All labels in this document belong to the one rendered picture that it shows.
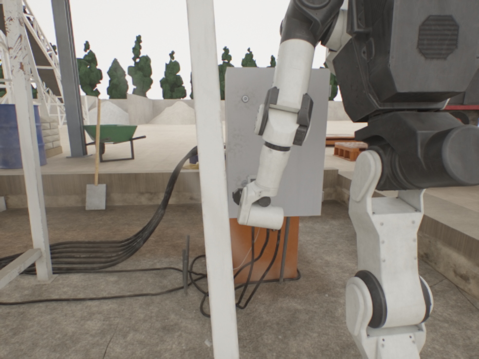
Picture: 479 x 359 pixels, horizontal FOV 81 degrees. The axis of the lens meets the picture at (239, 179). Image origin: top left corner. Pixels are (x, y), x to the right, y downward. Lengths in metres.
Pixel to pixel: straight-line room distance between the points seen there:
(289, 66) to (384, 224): 0.45
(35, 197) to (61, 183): 1.83
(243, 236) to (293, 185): 0.71
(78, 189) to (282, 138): 3.38
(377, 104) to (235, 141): 0.58
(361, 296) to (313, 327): 0.89
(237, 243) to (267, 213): 1.06
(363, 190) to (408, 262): 0.22
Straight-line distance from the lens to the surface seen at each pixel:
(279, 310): 1.76
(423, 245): 2.56
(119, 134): 5.01
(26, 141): 2.06
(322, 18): 0.75
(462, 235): 2.31
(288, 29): 0.78
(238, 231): 1.79
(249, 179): 0.95
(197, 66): 0.79
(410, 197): 0.89
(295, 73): 0.71
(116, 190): 3.72
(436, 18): 0.75
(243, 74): 1.13
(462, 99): 9.50
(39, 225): 2.18
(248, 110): 1.13
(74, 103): 5.72
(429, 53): 0.73
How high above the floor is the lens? 1.07
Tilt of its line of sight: 13 degrees down
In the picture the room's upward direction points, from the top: straight up
